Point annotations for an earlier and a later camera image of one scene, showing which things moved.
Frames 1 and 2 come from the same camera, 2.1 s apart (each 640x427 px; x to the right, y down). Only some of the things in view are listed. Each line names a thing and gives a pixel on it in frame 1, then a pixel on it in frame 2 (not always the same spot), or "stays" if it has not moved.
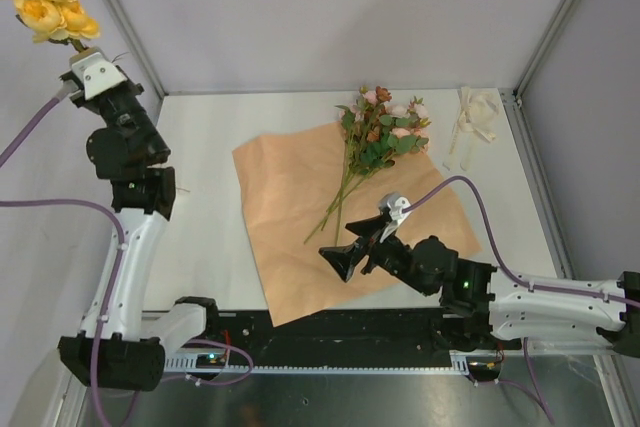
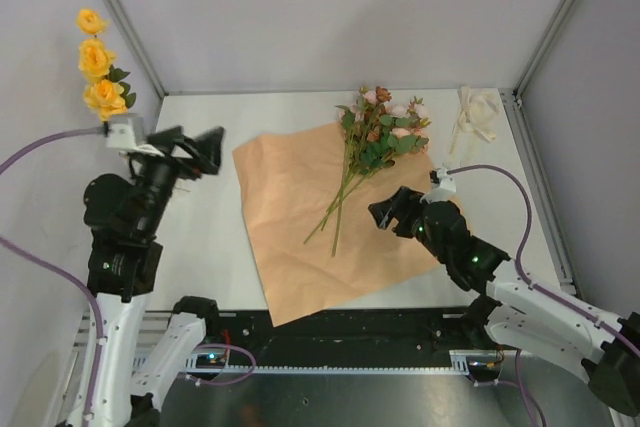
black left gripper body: [125, 111] to [159, 175]
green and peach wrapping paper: [287, 180] stays
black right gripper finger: [345, 257] to [384, 212]
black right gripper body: [394, 257] to [411, 223]
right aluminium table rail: [538, 183] stays
